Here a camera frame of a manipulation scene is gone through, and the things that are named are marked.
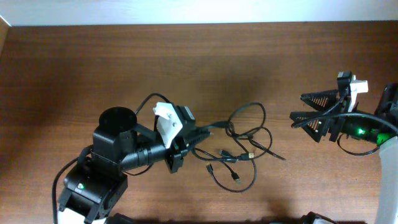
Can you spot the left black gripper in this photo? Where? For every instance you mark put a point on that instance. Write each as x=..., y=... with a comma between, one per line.
x=181, y=143

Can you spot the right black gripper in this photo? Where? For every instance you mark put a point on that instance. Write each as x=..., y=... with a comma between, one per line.
x=336, y=121

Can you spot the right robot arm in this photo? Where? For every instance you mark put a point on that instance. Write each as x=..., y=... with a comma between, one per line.
x=335, y=114

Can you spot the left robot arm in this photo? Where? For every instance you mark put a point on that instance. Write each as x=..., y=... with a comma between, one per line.
x=97, y=177

